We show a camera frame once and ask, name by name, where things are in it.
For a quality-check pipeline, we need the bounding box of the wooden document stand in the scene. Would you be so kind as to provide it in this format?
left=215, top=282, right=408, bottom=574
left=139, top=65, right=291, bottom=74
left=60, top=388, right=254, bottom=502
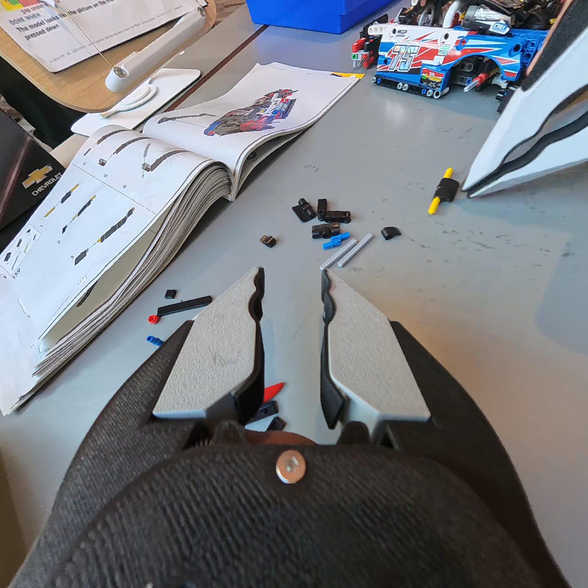
left=0, top=0, right=219, bottom=136

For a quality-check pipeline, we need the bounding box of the black toy car set box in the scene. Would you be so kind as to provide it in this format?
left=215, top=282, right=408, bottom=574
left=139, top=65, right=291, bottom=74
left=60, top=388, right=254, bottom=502
left=0, top=108, right=67, bottom=251

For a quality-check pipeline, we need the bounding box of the printed instruction sheet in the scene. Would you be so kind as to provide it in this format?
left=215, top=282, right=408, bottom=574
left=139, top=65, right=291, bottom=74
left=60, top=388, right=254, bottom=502
left=0, top=0, right=209, bottom=73

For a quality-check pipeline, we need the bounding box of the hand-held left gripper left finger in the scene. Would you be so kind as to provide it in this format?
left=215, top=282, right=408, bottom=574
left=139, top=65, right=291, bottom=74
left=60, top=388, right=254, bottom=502
left=152, top=266, right=266, bottom=425

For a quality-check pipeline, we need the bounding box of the open instruction booklet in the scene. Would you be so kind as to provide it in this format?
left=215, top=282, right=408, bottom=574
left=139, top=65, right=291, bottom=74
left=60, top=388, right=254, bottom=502
left=0, top=62, right=366, bottom=416

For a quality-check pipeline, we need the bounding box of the blue storage bin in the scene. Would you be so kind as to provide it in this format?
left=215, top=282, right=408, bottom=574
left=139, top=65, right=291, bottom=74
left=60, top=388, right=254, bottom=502
left=246, top=0, right=405, bottom=35

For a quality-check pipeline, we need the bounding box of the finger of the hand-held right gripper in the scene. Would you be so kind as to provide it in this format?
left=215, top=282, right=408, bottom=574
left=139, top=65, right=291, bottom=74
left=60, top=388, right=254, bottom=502
left=467, top=110, right=588, bottom=199
left=461, top=28, right=588, bottom=193

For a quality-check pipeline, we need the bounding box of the long black tile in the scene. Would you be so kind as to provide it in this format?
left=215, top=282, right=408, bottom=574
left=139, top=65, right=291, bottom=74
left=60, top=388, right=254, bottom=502
left=156, top=296, right=213, bottom=317

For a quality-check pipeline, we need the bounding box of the partly built toy car model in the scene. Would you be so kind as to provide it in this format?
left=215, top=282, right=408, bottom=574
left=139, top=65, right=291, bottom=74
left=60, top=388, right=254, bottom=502
left=351, top=0, right=566, bottom=99

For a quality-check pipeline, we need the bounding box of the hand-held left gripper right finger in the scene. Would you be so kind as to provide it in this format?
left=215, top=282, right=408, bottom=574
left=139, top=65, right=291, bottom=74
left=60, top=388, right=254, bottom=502
left=320, top=269, right=432, bottom=448

